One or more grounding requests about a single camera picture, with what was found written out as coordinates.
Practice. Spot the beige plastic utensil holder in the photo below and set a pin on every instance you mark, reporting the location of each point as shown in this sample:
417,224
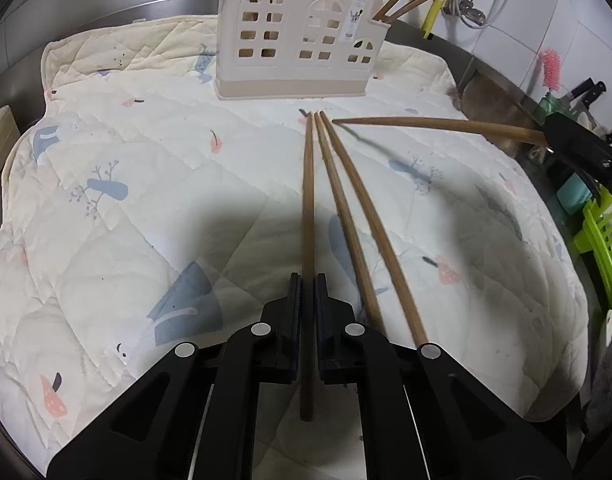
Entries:
286,70

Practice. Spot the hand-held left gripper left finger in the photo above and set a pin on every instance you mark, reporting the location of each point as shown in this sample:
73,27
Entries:
295,320

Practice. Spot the white and red dish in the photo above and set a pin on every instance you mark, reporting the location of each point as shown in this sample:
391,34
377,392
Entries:
611,327

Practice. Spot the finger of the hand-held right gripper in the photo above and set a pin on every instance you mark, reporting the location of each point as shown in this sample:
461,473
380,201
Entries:
576,145

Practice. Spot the teal cup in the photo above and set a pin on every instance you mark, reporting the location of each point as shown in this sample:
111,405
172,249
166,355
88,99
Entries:
573,195

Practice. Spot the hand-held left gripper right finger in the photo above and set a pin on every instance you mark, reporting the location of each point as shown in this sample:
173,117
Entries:
320,320

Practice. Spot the green glass jar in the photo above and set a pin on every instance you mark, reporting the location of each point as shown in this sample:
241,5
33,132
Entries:
548,107

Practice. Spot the metal angle valve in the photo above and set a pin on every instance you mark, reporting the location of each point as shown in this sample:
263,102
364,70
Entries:
471,10

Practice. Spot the green plastic dish rack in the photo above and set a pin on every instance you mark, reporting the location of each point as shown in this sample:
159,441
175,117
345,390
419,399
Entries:
603,260

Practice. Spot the pink bottle brush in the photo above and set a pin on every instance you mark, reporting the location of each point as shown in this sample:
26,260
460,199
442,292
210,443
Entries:
551,67

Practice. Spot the white quilted printed mat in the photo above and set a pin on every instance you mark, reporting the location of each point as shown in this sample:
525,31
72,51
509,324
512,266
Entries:
136,185

